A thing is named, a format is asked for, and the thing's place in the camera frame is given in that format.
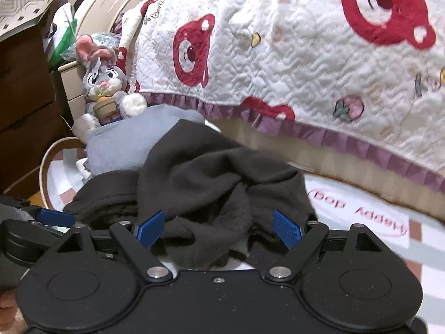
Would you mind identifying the dark grey knit sweater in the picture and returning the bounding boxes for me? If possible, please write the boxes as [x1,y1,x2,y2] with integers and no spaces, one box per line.
[64,120,318,272]

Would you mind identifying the white quilt with red bears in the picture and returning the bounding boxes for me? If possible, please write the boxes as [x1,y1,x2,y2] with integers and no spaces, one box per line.
[115,0,445,195]

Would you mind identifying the grey bunny plush toy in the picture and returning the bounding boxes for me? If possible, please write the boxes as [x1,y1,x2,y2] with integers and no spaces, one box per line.
[71,34,148,144]

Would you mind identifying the white checkered mat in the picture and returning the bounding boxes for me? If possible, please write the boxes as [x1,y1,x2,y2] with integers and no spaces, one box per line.
[45,139,445,334]

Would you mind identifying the white bedsheet with pink lettering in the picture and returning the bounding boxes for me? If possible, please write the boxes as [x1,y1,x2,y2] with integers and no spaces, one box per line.
[205,117,445,224]

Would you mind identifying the green and white bag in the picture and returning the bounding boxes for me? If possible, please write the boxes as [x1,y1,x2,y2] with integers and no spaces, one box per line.
[47,3,79,71]

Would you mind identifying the blue-grey folded cloth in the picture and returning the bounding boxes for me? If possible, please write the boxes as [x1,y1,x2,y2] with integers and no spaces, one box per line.
[85,104,223,178]

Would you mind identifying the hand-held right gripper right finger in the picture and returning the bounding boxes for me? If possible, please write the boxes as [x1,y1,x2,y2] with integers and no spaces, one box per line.
[265,210,383,282]

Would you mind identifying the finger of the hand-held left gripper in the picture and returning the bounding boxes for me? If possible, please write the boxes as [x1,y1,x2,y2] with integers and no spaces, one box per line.
[21,207,76,229]

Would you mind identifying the beige round rim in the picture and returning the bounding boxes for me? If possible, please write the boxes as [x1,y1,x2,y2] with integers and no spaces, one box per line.
[39,137,87,210]

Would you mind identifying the cream drawer cabinet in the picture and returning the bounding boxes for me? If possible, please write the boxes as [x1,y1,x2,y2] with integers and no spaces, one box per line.
[57,61,92,123]

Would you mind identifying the brown wooden cabinet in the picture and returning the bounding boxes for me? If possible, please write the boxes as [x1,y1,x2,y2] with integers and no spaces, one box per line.
[0,24,74,197]

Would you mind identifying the grey patterned board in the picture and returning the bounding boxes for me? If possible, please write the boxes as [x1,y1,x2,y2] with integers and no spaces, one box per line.
[0,0,86,40]

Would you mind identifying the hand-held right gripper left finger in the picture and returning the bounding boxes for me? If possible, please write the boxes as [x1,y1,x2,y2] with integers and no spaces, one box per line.
[56,210,173,283]

